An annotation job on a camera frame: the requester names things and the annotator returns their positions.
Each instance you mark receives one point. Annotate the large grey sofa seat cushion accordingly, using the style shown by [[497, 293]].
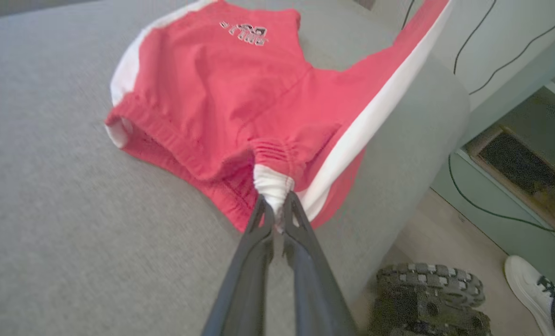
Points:
[[72, 186]]

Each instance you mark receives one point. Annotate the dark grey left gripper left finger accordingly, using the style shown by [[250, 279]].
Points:
[[244, 280]]

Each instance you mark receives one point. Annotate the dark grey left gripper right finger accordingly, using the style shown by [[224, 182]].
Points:
[[314, 289]]

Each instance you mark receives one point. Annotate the wood framed dark panel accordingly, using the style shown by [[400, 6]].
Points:
[[520, 172]]

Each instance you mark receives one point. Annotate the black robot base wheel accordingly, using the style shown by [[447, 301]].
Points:
[[426, 298]]

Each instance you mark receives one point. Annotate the red and white sports garment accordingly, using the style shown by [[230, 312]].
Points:
[[221, 102]]

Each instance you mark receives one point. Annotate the white sneaker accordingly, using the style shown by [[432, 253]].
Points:
[[529, 284]]

